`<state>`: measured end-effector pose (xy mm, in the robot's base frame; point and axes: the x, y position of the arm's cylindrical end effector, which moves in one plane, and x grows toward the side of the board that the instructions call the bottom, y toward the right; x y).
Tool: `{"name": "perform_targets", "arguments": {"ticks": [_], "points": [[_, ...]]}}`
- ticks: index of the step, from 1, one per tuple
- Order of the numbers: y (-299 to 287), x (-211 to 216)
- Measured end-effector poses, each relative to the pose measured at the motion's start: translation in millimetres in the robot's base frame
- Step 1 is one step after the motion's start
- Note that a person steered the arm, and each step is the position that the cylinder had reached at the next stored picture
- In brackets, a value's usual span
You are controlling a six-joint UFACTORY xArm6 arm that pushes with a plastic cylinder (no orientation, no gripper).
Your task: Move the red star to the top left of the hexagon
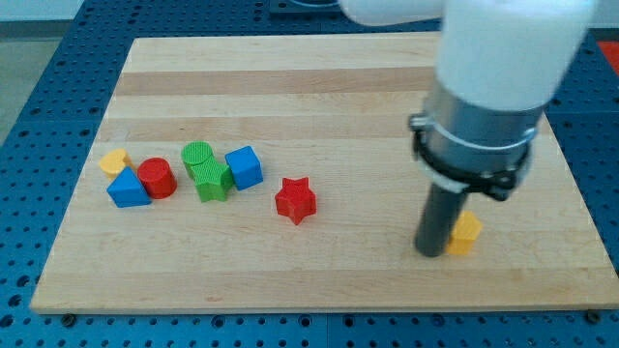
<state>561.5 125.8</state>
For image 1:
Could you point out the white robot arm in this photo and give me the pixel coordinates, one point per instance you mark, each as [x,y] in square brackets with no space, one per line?
[498,64]

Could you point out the wooden board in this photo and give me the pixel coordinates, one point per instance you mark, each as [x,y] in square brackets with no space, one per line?
[333,108]

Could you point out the green cylinder block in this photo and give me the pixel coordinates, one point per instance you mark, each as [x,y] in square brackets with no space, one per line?
[195,153]

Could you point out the yellow hexagon block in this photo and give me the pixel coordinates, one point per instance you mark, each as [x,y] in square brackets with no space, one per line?
[464,234]

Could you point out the red star block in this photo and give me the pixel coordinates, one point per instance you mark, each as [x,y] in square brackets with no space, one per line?
[296,200]

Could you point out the red cylinder block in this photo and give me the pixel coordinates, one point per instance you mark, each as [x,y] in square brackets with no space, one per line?
[156,176]

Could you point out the yellow heart block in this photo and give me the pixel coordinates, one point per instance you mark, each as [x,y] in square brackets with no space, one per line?
[114,162]

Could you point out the green star block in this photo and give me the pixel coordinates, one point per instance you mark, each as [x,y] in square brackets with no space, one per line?
[212,180]

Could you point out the blue triangle block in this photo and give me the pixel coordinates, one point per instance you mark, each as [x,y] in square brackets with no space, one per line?
[127,191]

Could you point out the blue cube block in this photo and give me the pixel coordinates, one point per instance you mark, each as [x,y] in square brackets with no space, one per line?
[245,167]

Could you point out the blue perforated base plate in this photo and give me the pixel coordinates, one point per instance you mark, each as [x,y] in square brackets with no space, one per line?
[43,154]

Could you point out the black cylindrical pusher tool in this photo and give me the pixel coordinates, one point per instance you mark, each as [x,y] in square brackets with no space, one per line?
[438,219]

